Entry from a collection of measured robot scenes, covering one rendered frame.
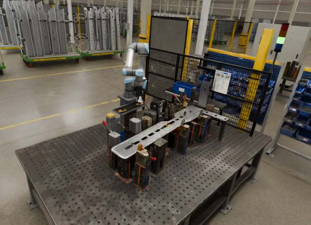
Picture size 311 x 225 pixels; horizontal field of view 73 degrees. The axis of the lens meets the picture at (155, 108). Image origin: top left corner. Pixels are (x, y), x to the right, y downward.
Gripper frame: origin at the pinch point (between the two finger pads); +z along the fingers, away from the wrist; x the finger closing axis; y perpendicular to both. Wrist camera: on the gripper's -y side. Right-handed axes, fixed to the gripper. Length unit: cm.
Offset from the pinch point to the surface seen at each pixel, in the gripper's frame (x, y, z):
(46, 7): -1197, -146, -62
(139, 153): 61, 38, 13
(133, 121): 24.1, 21.0, 6.9
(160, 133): 39.3, -0.8, 17.8
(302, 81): 59, -251, -12
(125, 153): 51, 44, 18
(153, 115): 15.0, -9.0, 11.5
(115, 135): 30, 43, 12
